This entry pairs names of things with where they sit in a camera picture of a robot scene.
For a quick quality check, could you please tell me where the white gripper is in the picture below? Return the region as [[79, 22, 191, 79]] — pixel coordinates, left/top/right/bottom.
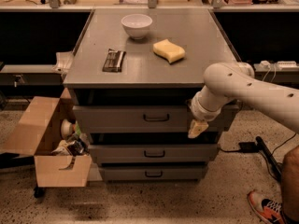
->
[[188, 92, 221, 139]]

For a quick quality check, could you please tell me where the grey top drawer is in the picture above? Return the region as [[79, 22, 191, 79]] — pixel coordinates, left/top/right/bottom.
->
[[72, 103, 240, 134]]

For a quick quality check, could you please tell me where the grey drawer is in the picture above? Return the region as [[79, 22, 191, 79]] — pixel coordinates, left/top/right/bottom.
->
[[72, 103, 240, 134], [90, 144, 219, 164], [100, 165, 207, 182]]

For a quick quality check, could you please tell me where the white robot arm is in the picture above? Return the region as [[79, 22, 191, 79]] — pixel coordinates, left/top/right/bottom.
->
[[188, 63, 299, 138]]

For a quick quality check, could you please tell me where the grey drawer cabinet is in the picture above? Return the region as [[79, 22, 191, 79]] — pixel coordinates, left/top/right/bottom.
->
[[64, 8, 238, 173]]

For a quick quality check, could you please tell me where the grey bottom drawer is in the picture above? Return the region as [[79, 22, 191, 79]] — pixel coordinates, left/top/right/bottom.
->
[[100, 165, 207, 182]]

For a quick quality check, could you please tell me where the grey middle drawer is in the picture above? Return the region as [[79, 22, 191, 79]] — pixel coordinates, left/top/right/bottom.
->
[[90, 144, 219, 164]]

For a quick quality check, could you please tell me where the black power adapter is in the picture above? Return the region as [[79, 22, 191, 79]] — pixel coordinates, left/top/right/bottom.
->
[[239, 142, 259, 153]]

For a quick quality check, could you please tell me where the yellow sponge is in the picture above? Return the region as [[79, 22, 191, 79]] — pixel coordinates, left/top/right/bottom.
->
[[153, 39, 185, 63]]

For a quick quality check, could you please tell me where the black bar on floor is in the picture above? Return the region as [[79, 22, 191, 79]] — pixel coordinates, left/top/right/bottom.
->
[[256, 136, 281, 182]]

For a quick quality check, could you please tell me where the person's bare leg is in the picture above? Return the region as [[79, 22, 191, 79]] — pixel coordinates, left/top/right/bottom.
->
[[281, 147, 299, 223]]

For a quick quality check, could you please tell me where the white power strip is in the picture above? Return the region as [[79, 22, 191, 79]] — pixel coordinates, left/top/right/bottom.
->
[[277, 61, 299, 70]]

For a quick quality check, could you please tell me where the orange white sneaker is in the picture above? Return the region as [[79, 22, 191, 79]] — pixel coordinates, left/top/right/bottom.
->
[[248, 190, 287, 224]]

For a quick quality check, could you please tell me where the white ceramic bowl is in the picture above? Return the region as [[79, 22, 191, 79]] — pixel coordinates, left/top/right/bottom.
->
[[121, 14, 152, 39]]

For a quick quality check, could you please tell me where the white round object in box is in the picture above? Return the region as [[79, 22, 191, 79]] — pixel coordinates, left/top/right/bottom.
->
[[61, 119, 74, 139]]

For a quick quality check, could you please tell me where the cardboard box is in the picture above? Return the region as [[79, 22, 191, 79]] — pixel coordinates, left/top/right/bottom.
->
[[3, 89, 92, 188]]

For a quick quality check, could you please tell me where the black caster wheel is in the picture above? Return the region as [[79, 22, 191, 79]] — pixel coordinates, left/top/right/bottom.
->
[[34, 187, 45, 199]]

